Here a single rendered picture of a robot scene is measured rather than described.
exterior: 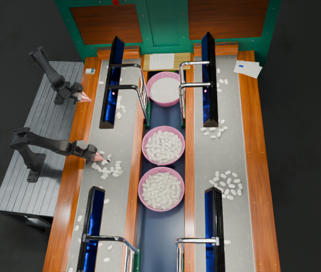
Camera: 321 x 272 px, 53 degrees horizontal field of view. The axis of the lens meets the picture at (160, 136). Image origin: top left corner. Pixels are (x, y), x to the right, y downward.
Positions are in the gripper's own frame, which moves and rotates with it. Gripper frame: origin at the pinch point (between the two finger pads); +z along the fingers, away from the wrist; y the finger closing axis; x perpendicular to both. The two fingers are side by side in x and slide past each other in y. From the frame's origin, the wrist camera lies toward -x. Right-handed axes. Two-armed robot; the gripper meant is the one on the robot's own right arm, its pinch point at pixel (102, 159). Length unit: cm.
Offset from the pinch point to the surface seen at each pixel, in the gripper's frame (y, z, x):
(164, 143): 11.4, 28.4, -24.5
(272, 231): -40, 71, -66
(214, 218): -44, 25, -71
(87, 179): -12.8, -4.9, 6.0
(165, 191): -19.7, 30.0, -26.1
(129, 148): 8.1, 12.5, -9.7
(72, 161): -1.9, -14.8, 11.6
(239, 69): 67, 63, -59
